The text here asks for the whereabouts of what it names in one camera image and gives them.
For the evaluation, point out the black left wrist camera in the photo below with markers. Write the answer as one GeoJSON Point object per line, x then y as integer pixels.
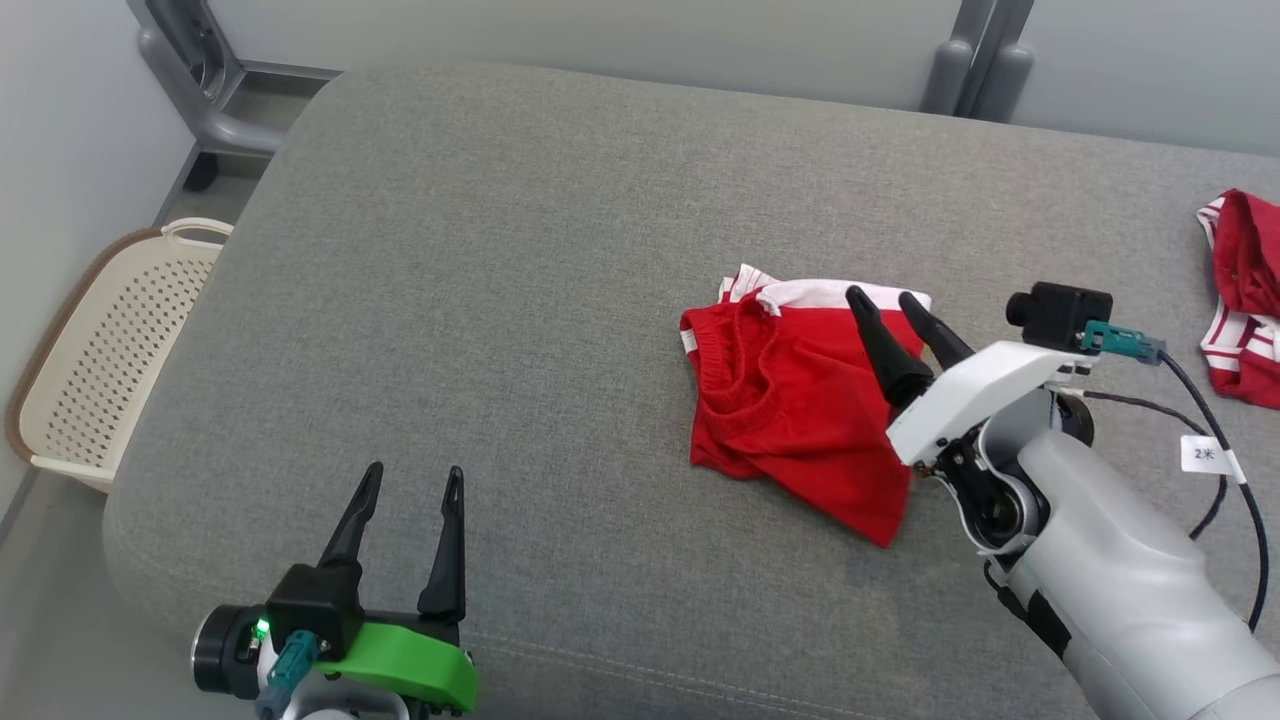
{"type": "Point", "coordinates": [310, 605]}

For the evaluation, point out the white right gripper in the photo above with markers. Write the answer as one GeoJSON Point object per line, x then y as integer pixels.
{"type": "Point", "coordinates": [975, 395]}

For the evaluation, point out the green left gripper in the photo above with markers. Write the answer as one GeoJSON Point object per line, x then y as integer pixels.
{"type": "Point", "coordinates": [415, 665]}

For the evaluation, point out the grey metal frame post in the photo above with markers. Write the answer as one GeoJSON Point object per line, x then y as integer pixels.
{"type": "Point", "coordinates": [980, 70]}
{"type": "Point", "coordinates": [210, 90]}

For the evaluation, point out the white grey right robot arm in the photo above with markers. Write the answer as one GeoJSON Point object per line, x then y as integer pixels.
{"type": "Point", "coordinates": [1120, 570]}

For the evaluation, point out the cream perforated laundry basket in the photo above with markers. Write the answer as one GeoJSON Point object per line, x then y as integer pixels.
{"type": "Point", "coordinates": [110, 350]}

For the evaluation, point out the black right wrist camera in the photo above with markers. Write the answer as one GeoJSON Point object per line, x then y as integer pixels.
{"type": "Point", "coordinates": [1065, 312]}

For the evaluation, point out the red basketball jersey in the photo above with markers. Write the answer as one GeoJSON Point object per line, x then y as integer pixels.
{"type": "Point", "coordinates": [1250, 280]}

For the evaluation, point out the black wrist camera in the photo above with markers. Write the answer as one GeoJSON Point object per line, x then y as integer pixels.
{"type": "Point", "coordinates": [1065, 312]}
{"type": "Point", "coordinates": [310, 605]}

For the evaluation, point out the red shorts with white stripes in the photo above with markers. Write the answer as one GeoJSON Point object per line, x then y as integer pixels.
{"type": "Point", "coordinates": [790, 410]}

